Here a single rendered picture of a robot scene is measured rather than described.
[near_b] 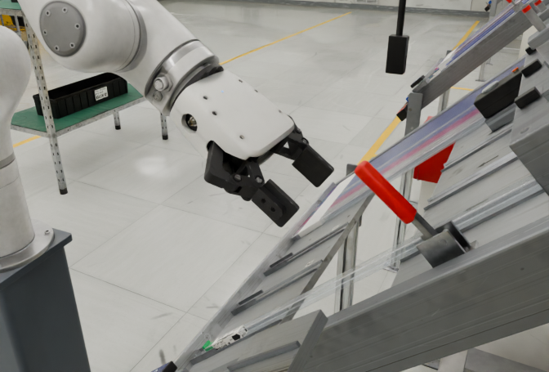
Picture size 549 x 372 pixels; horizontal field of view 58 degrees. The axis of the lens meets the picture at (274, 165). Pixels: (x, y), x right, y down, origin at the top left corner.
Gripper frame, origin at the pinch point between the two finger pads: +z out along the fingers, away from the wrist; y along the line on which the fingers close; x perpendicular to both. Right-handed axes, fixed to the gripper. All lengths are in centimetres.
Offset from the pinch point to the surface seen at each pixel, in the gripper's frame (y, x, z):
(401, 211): -6.8, -9.9, 6.9
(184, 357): -1.6, 33.6, 3.6
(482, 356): 24.8, 17.4, 37.9
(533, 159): -6.0, -19.4, 10.1
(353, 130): 277, 130, -6
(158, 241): 104, 150, -34
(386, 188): -6.5, -10.3, 4.8
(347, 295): 60, 58, 27
